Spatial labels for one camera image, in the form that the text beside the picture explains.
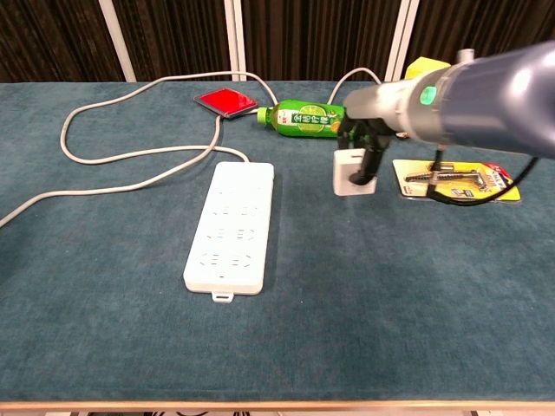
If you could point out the right five-finger robot hand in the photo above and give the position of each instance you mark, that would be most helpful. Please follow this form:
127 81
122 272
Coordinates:
377 104

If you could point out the small white adapter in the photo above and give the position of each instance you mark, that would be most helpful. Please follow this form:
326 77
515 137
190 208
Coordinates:
342 182

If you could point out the white power strip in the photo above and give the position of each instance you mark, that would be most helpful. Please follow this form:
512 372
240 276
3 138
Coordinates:
234 216

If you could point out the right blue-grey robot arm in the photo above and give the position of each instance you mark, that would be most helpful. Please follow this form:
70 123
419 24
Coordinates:
477 99

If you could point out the yellow sponge cube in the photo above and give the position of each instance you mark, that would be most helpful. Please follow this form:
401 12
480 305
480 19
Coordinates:
422 67

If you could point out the green tea bottle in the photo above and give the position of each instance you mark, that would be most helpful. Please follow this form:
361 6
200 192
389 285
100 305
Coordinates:
303 121

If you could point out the dark slatted partition panel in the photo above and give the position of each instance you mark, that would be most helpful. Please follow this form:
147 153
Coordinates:
321 39
52 39
485 21
173 39

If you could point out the razor in yellow blister pack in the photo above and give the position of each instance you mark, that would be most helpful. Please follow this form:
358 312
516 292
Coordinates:
490 182

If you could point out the red box with clear case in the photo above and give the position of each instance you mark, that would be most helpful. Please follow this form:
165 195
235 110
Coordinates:
227 102

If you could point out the teal table mat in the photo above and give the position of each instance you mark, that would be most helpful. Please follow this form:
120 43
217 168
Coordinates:
347 303

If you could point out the white partition post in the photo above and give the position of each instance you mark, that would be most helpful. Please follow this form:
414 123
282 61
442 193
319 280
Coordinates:
234 39
117 39
401 39

